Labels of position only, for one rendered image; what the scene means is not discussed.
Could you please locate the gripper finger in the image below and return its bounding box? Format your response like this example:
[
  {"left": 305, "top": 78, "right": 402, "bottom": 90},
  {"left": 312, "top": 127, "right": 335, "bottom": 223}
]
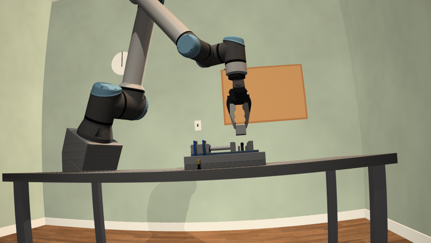
[
  {"left": 226, "top": 96, "right": 236, "bottom": 129},
  {"left": 242, "top": 94, "right": 251, "bottom": 128}
]

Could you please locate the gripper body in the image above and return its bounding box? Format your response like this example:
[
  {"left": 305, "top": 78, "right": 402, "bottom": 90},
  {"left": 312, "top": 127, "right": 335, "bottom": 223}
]
[{"left": 228, "top": 73, "right": 247, "bottom": 105}]

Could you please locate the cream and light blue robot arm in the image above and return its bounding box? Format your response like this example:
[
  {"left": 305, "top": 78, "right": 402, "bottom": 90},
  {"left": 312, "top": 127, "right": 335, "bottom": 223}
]
[{"left": 77, "top": 0, "right": 247, "bottom": 144}]

